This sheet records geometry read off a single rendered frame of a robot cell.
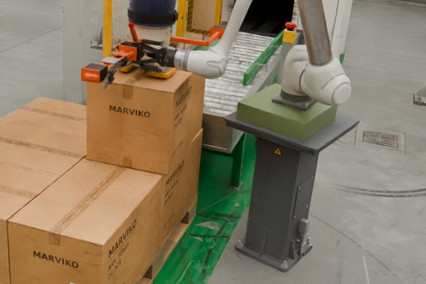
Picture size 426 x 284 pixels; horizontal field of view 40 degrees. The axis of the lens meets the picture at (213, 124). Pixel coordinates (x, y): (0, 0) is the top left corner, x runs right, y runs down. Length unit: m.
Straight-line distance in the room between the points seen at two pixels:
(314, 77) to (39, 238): 1.29
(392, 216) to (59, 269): 2.15
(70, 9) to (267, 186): 2.00
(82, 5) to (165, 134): 1.79
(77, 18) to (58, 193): 1.92
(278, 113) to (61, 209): 1.04
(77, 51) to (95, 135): 1.62
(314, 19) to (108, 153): 1.09
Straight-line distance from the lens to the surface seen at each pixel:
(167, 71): 2.70
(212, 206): 3.54
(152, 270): 2.88
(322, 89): 2.58
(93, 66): 2.28
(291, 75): 2.75
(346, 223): 3.61
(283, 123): 2.69
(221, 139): 3.26
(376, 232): 3.59
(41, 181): 2.63
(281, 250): 3.08
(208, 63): 2.43
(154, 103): 2.57
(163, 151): 2.64
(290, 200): 2.93
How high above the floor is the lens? 1.79
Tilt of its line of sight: 22 degrees down
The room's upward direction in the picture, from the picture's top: 5 degrees clockwise
